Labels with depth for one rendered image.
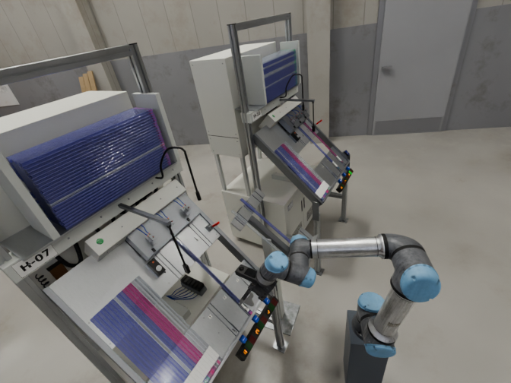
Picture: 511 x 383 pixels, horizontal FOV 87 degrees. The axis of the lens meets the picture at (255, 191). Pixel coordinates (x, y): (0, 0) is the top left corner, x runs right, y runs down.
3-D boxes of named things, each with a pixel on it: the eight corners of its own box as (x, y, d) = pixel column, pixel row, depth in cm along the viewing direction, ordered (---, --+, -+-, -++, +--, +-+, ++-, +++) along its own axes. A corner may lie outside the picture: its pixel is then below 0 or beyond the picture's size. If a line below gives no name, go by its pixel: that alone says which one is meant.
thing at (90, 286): (217, 238, 148) (220, 235, 144) (110, 349, 103) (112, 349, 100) (174, 195, 147) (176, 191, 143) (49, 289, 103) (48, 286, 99)
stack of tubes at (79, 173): (172, 163, 130) (153, 108, 115) (66, 231, 95) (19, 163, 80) (155, 160, 136) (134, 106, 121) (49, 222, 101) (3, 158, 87)
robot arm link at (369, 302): (379, 305, 134) (382, 288, 127) (386, 332, 123) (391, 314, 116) (353, 304, 136) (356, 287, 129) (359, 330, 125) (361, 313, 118)
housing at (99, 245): (179, 201, 148) (186, 189, 137) (96, 265, 115) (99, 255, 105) (168, 191, 148) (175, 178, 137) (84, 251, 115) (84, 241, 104)
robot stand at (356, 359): (372, 362, 171) (383, 312, 141) (378, 396, 156) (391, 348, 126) (343, 359, 175) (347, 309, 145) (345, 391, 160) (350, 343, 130)
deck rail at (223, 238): (267, 285, 150) (273, 283, 145) (265, 287, 149) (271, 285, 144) (176, 193, 148) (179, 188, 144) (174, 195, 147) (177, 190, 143)
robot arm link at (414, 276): (382, 329, 125) (432, 246, 94) (391, 365, 113) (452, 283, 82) (356, 325, 126) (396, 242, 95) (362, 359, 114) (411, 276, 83)
